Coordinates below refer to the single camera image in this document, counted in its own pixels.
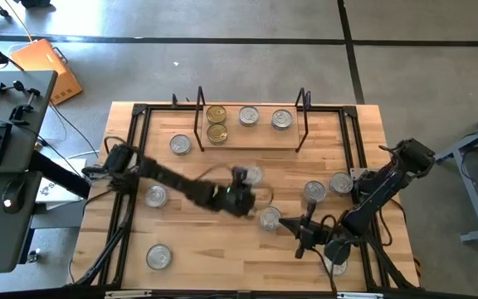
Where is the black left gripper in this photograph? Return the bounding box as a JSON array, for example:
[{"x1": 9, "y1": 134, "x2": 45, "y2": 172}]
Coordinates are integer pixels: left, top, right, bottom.
[{"x1": 216, "y1": 165, "x2": 266, "y2": 218}]

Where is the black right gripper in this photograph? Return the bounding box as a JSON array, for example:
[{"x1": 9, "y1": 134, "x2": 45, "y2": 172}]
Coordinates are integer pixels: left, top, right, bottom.
[{"x1": 279, "y1": 201, "x2": 319, "y2": 259}]

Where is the light blue yellowfin tuna can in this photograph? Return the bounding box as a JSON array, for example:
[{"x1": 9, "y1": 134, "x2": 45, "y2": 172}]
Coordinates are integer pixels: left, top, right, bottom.
[
  {"x1": 238, "y1": 105, "x2": 261, "y2": 127},
  {"x1": 169, "y1": 133, "x2": 193, "y2": 157},
  {"x1": 258, "y1": 206, "x2": 282, "y2": 232},
  {"x1": 243, "y1": 164, "x2": 264, "y2": 186}
]

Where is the dark blue tuna can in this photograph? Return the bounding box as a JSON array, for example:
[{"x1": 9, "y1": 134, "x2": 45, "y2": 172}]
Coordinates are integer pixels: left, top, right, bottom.
[
  {"x1": 329, "y1": 171, "x2": 354, "y2": 195},
  {"x1": 271, "y1": 109, "x2": 294, "y2": 131},
  {"x1": 145, "y1": 243, "x2": 174, "y2": 271},
  {"x1": 324, "y1": 257, "x2": 349, "y2": 277}
]

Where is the grey metal stand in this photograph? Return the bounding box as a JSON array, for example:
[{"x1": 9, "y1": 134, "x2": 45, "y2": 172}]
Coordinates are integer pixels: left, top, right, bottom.
[{"x1": 432, "y1": 103, "x2": 478, "y2": 245}]

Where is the white box with logo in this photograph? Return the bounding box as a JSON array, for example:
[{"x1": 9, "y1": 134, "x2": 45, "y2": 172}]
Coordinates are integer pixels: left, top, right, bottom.
[{"x1": 35, "y1": 176, "x2": 90, "y2": 205}]

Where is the orange equipment case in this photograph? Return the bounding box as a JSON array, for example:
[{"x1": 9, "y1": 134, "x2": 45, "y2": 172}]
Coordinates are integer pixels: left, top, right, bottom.
[{"x1": 9, "y1": 38, "x2": 84, "y2": 106}]

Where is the black computer mouse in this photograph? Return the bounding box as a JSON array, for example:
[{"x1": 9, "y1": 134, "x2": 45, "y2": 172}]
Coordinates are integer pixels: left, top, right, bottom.
[{"x1": 1, "y1": 178, "x2": 27, "y2": 215}]

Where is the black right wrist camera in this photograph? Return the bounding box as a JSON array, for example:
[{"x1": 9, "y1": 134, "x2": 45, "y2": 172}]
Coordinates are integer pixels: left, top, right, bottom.
[{"x1": 315, "y1": 222, "x2": 342, "y2": 246}]

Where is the black wire rack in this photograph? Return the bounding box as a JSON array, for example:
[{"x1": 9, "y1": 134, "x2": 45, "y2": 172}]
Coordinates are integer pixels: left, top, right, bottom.
[{"x1": 193, "y1": 86, "x2": 311, "y2": 154}]

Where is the silver metal bracket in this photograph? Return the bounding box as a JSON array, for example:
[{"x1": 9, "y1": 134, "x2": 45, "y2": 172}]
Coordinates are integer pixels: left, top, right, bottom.
[
  {"x1": 337, "y1": 292, "x2": 383, "y2": 299},
  {"x1": 105, "y1": 289, "x2": 153, "y2": 299}
]

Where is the black aluminium table frame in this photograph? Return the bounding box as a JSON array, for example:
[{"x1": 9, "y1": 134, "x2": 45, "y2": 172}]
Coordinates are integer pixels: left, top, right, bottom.
[{"x1": 72, "y1": 102, "x2": 421, "y2": 292}]

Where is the yellow cable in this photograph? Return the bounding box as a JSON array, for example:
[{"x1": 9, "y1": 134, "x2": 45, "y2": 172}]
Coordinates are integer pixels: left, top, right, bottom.
[{"x1": 4, "y1": 0, "x2": 35, "y2": 42}]

